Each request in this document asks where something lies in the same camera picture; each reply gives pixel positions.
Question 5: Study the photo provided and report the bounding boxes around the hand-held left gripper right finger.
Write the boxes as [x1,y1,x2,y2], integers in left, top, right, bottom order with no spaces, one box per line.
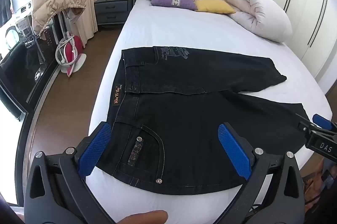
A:
[217,123,306,224]

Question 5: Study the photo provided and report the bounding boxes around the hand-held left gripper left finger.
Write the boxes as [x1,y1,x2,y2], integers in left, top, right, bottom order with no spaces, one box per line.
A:
[24,121,116,224]

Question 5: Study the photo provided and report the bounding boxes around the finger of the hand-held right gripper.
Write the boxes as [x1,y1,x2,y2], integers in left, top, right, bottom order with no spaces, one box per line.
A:
[295,114,316,132]
[312,114,337,133]

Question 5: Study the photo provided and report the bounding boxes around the black denim pants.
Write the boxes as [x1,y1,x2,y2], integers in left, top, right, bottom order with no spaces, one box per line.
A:
[95,46,311,195]

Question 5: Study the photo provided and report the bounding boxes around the person's left hand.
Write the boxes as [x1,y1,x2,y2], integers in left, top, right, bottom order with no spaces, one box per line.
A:
[116,210,169,224]

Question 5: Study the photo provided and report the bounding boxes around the red white electric iron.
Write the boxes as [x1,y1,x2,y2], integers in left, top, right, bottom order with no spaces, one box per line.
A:
[55,32,86,78]

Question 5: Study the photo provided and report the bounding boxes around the dark glass sliding door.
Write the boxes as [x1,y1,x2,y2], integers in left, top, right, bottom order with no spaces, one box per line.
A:
[0,0,66,121]

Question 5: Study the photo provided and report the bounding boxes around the cream wardrobe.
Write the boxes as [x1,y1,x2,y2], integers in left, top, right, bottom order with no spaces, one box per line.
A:
[272,0,337,94]

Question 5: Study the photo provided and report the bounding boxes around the folded cream duvet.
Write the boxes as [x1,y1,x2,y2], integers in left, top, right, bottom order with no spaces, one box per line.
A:
[222,0,293,43]

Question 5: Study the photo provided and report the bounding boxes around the bed with white sheet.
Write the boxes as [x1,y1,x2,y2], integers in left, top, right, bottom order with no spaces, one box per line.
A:
[86,0,332,224]

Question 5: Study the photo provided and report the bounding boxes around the grey nightstand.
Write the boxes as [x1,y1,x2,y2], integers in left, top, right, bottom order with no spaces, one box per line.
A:
[94,0,132,27]

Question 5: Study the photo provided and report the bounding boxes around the yellow pillow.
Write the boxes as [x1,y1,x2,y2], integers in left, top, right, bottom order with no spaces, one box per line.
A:
[188,0,236,15]

